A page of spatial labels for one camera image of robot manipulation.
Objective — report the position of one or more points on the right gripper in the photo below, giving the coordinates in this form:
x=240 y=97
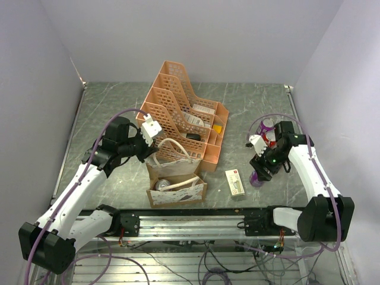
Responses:
x=273 y=168

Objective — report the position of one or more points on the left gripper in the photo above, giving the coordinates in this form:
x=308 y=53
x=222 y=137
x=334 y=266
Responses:
x=148 y=151

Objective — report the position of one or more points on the purple soda can front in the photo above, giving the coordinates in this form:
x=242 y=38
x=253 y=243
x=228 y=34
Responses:
x=254 y=181

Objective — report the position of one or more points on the purple soda can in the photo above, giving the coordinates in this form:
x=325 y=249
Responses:
x=265 y=125
x=254 y=181

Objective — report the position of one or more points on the red soda can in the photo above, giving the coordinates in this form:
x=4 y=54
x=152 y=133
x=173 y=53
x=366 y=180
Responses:
x=270 y=139

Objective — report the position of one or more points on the purple Fanta can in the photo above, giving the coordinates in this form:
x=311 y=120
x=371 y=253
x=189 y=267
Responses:
x=161 y=184

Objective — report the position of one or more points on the brown canvas tote bag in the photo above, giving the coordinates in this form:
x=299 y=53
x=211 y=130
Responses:
x=186 y=186

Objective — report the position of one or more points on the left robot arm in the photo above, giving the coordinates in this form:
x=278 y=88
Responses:
x=54 y=239

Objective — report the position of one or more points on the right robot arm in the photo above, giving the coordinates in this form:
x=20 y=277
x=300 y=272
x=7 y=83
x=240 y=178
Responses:
x=328 y=214

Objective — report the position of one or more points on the white green cardboard box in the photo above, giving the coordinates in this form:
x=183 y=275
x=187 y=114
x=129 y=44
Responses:
x=235 y=183

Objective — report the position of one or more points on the purple soda can rear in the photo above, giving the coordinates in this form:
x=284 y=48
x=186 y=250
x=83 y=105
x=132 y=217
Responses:
x=265 y=125

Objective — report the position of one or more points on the peach plastic file organizer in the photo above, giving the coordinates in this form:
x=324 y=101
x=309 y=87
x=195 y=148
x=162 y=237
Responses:
x=170 y=91

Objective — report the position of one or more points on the white papers in organizer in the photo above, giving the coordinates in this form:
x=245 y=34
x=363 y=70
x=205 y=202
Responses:
x=200 y=115

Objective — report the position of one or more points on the yellow sticky notes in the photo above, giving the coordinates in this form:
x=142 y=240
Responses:
x=217 y=128

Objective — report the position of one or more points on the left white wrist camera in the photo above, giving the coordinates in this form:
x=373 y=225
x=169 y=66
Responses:
x=150 y=129

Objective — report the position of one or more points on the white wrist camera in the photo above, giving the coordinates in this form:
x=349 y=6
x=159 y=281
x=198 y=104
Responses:
x=150 y=129
x=257 y=143

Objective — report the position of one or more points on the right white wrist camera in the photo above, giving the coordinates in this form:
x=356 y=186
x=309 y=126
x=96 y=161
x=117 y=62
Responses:
x=257 y=143

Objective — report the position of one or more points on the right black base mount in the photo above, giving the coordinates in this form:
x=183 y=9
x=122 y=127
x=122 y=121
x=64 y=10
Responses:
x=257 y=221

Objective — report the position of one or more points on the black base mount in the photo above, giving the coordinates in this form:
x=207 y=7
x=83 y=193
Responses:
x=129 y=225
x=257 y=221

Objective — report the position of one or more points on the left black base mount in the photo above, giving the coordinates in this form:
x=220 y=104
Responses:
x=129 y=225

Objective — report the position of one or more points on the aluminium mounting rail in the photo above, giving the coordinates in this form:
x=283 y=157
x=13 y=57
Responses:
x=196 y=228

